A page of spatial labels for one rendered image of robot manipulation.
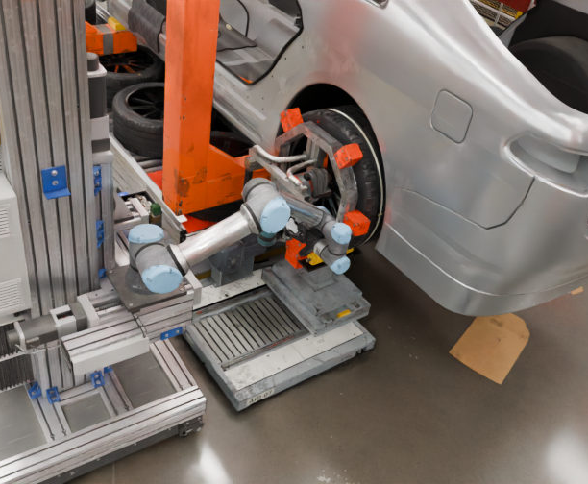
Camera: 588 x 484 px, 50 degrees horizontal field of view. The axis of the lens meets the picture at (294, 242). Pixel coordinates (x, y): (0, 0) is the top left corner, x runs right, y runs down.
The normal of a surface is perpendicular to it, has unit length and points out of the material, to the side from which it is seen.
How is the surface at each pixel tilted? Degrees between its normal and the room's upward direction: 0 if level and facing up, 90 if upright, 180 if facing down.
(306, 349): 0
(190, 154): 90
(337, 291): 0
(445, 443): 0
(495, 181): 90
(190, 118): 90
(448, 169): 90
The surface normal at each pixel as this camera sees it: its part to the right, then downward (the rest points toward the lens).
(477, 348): 0.16, -0.79
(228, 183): 0.58, 0.56
